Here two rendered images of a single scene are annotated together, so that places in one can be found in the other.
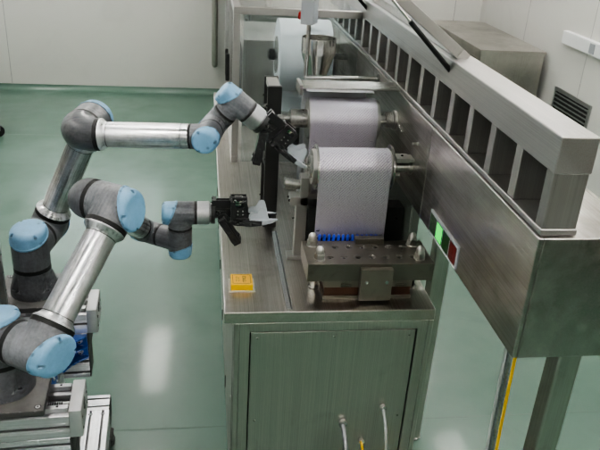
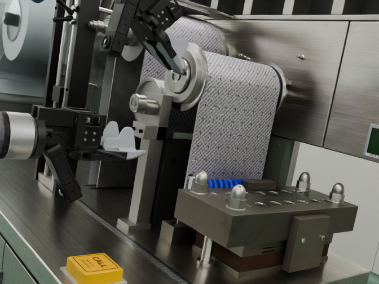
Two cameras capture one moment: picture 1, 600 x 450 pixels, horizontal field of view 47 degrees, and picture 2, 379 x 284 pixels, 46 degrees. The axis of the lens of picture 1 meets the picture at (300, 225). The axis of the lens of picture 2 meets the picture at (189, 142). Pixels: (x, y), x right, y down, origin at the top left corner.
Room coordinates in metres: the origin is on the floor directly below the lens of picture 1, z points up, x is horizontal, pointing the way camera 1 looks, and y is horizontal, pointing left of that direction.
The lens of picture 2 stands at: (1.26, 0.43, 1.25)
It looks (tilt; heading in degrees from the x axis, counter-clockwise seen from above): 8 degrees down; 329
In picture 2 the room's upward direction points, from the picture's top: 10 degrees clockwise
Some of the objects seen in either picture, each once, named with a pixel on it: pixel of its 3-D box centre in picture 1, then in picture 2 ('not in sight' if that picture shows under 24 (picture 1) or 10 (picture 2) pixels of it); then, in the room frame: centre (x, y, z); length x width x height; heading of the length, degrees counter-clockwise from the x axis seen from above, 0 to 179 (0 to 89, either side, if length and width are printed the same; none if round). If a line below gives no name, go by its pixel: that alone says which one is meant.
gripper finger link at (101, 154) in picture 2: (248, 221); (101, 153); (2.01, 0.17, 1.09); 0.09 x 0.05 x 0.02; 90
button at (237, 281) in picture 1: (241, 282); (94, 269); (1.93, 0.18, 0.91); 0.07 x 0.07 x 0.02; 9
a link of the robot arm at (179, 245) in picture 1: (176, 239); not in sight; (2.01, 0.40, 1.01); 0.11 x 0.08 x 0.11; 67
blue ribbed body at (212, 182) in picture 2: (348, 239); (229, 186); (2.06, -0.16, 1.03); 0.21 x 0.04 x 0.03; 99
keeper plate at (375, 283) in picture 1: (375, 284); (307, 242); (1.88, -0.25, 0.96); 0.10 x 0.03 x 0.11; 99
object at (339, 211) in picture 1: (351, 214); (231, 150); (2.09, -0.17, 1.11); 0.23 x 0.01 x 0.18; 99
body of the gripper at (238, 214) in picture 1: (229, 210); (66, 134); (2.03, 0.23, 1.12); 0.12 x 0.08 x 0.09; 99
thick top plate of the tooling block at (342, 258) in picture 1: (365, 260); (272, 211); (1.97, -0.22, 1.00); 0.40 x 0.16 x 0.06; 99
